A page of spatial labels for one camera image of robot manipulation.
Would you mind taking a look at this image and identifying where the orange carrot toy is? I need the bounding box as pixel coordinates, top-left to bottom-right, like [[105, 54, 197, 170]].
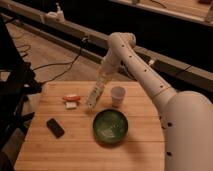
[[62, 96, 81, 102]]

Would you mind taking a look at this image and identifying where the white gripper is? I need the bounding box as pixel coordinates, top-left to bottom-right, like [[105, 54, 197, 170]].
[[97, 55, 120, 87]]

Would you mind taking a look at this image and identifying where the black phone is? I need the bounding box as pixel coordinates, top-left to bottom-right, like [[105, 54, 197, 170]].
[[46, 118, 65, 138]]

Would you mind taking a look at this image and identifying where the black tripod stand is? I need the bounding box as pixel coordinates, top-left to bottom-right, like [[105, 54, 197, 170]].
[[0, 14, 42, 171]]

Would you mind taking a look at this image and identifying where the black floor cable left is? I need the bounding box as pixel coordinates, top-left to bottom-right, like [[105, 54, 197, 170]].
[[16, 37, 90, 84]]

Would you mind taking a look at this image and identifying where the white squeeze bottle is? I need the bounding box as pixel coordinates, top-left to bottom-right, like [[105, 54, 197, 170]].
[[86, 81, 105, 109]]

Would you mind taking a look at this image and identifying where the green bowl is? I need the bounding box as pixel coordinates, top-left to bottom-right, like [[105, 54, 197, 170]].
[[93, 109, 128, 145]]

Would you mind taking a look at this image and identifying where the white small block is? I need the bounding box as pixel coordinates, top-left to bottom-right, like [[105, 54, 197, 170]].
[[65, 102, 77, 109]]

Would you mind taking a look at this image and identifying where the grey metal rail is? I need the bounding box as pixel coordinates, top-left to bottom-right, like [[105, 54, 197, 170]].
[[0, 0, 213, 99]]

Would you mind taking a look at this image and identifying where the white object on rail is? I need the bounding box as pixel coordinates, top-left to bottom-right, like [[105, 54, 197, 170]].
[[46, 4, 65, 22]]

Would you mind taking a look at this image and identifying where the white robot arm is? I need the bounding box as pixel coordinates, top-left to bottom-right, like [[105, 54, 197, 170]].
[[101, 32, 213, 171]]

